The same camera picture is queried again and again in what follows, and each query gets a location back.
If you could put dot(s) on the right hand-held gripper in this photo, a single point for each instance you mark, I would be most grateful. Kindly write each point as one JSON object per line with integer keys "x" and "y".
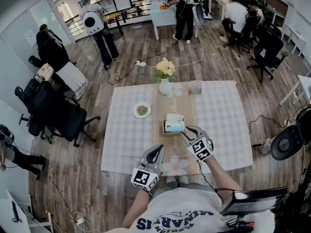
{"x": 201, "y": 149}

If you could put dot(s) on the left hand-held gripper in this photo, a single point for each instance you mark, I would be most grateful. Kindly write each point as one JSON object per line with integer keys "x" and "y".
{"x": 144, "y": 178}

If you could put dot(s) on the white blue tissue pack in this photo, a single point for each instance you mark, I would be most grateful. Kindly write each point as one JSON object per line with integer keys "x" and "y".
{"x": 173, "y": 126}

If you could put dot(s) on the wooden tissue box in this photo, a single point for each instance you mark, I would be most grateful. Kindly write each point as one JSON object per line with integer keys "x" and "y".
{"x": 170, "y": 134}

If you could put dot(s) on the person's right forearm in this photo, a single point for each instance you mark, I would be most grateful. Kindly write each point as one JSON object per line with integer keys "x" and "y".
{"x": 223, "y": 178}

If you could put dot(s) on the person's left forearm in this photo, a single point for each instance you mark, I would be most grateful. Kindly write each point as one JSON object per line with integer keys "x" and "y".
{"x": 136, "y": 207}

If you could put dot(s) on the beige flower-print table runner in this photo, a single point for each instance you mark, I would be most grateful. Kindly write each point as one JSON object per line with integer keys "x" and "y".
{"x": 187, "y": 105}

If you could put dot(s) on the person's white shoe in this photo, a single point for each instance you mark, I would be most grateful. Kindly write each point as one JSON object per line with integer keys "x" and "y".
{"x": 172, "y": 180}
{"x": 183, "y": 179}

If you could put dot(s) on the table with checked tablecloth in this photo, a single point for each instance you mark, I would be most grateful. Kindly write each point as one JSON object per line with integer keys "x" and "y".
{"x": 126, "y": 135}

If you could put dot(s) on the white plate of snacks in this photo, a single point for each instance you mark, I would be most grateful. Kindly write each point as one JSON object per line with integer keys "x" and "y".
{"x": 142, "y": 110}

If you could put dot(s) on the white vase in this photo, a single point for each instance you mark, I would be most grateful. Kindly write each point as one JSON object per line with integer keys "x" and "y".
{"x": 165, "y": 87}

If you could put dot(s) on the person's white printed t-shirt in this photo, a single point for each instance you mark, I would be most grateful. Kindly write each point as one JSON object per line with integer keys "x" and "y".
{"x": 184, "y": 210}

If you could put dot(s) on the yellow flower bouquet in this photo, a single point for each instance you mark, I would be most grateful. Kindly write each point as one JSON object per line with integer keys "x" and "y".
{"x": 165, "y": 67}

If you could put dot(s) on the black chest-mounted screen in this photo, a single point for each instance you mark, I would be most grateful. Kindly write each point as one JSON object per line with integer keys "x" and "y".
{"x": 252, "y": 201}

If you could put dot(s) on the white power strip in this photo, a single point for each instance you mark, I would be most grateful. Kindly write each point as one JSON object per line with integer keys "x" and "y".
{"x": 140, "y": 63}

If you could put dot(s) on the black white pod backpack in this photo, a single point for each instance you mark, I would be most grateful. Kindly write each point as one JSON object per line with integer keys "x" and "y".
{"x": 286, "y": 144}

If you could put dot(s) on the large black office chair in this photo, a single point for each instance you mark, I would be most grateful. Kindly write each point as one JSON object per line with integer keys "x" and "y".
{"x": 65, "y": 120}
{"x": 267, "y": 50}

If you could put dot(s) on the white work table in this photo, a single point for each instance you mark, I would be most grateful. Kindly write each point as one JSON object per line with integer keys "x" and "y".
{"x": 162, "y": 18}

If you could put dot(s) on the grey pod backpack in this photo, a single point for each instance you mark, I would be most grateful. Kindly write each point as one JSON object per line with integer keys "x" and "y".
{"x": 198, "y": 13}

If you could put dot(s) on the white desk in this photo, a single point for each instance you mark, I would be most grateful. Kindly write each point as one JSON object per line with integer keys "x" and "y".
{"x": 295, "y": 34}
{"x": 305, "y": 81}

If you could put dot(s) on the small orange object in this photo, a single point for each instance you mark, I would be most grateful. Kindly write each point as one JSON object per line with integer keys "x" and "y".
{"x": 162, "y": 7}

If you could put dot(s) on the black mesh office chair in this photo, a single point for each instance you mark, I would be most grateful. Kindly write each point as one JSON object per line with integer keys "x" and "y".
{"x": 26, "y": 98}

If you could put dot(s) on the white capsule backpack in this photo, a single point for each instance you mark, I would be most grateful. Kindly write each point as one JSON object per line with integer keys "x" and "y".
{"x": 91, "y": 22}

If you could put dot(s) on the black bag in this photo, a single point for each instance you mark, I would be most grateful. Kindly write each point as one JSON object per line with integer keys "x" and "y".
{"x": 35, "y": 61}

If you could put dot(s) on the white-screen monitor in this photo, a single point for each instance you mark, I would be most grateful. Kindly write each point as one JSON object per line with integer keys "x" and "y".
{"x": 121, "y": 1}
{"x": 108, "y": 6}

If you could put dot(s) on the black metal railing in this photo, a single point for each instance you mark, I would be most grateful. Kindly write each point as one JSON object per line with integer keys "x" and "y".
{"x": 73, "y": 21}

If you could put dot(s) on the white wall notice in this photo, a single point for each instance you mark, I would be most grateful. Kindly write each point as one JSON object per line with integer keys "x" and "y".
{"x": 30, "y": 39}

